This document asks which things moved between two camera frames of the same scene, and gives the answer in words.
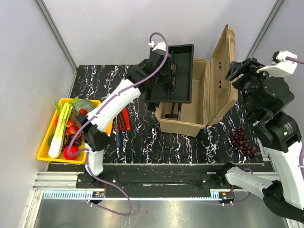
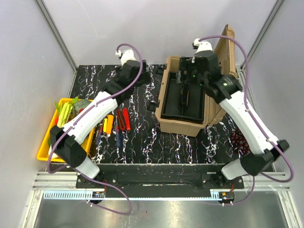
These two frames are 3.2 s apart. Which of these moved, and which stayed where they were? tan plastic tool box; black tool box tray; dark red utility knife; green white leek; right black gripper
Moved: right black gripper; black tool box tray
Stayed: dark red utility knife; green white leek; tan plastic tool box
